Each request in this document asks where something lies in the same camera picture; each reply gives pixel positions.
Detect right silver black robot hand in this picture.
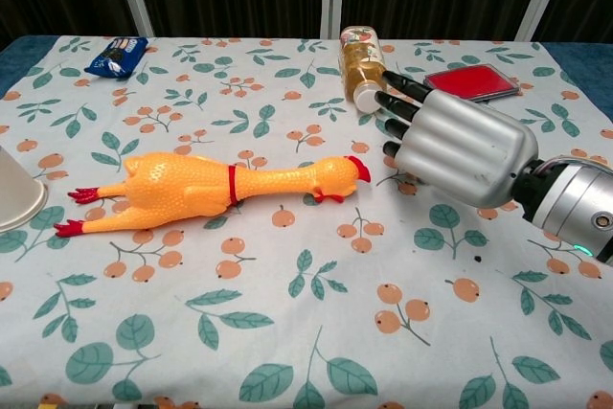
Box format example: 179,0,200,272
375,69,540,210

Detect red ink pad case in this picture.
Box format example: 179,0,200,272
422,65,522,104

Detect plastic bottle of amber drink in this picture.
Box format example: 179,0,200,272
339,25,390,114

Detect floral printed tablecloth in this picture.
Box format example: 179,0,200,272
0,34,613,409

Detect yellow rubber chicken toy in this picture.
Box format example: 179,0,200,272
54,150,373,238

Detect blue cookie packet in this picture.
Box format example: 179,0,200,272
83,35,149,80

